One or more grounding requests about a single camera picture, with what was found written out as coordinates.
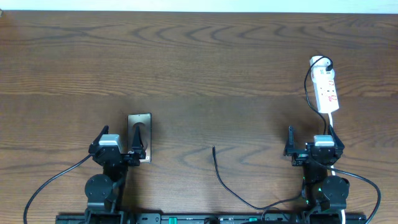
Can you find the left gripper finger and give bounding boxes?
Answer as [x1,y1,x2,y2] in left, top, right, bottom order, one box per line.
[91,125,109,145]
[131,126,146,154]

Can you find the black charging cable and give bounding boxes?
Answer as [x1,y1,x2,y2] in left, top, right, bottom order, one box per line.
[211,55,334,211]

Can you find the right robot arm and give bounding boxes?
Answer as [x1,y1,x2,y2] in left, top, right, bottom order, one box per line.
[284,126,349,223]

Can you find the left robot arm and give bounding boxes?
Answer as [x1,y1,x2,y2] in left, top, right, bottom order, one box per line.
[85,126,146,223]

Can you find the white USB charger adapter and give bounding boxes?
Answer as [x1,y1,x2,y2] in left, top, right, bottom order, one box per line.
[310,55,335,83]

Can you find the white power strip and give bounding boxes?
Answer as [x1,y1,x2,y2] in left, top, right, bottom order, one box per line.
[311,67,339,114]

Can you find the white power strip cord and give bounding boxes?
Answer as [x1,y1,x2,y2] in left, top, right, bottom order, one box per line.
[328,112,346,224]

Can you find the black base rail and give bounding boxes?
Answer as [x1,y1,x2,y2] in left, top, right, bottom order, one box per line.
[55,212,368,224]

